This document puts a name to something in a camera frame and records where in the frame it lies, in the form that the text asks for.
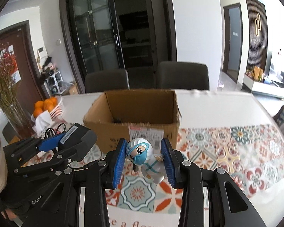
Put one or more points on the glass vase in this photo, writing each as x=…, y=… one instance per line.
x=16, y=120

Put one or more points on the white cube shelf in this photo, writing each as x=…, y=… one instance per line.
x=53, y=82

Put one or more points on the white television cabinet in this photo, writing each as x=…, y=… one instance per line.
x=267, y=87

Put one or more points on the small cardboard carton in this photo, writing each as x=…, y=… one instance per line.
x=73, y=88

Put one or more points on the dried flower bunch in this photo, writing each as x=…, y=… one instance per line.
x=2, y=75

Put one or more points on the gold wall ornament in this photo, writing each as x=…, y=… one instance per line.
x=258, y=24

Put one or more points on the dark grey dining chair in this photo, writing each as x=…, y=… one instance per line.
x=182, y=75
x=106, y=81

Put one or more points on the dark slatted wall panel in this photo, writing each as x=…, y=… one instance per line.
x=250, y=52

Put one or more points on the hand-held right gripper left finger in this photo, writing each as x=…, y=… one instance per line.
x=118, y=163

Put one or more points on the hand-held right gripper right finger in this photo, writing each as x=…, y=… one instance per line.
x=170, y=163

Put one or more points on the tile-print tablecloth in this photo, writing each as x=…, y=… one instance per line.
x=227, y=151

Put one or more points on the grey interior door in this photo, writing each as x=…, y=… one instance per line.
x=233, y=42

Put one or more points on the black-framed glass sliding door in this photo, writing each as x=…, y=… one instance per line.
x=94, y=33

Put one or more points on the yellow gift bags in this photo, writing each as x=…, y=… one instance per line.
x=258, y=74

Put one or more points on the person's left hand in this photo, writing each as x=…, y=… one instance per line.
x=11, y=214

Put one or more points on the white protective-suit figurine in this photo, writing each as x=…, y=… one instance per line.
x=144, y=157

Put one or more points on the white plastic fruit basket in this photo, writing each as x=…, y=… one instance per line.
x=58, y=110

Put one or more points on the cardboard box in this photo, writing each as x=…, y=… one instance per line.
x=104, y=132

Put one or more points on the white wall intercom panel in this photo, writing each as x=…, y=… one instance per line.
x=41, y=53

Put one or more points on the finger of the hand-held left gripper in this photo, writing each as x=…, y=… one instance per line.
x=61, y=157
x=49, y=143

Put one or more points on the white light switch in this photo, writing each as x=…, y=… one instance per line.
x=58, y=41

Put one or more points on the brown wooden door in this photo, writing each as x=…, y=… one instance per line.
x=30, y=59

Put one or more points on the white tissue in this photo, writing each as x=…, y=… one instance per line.
x=41, y=121

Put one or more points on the red and white door poster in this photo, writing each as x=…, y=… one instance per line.
x=14, y=63

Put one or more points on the flat television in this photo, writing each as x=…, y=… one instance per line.
x=281, y=68

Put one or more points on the pile of bags and plush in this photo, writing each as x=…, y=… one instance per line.
x=48, y=66

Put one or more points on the orange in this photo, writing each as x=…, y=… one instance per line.
x=54, y=100
x=37, y=112
x=39, y=104
x=48, y=105

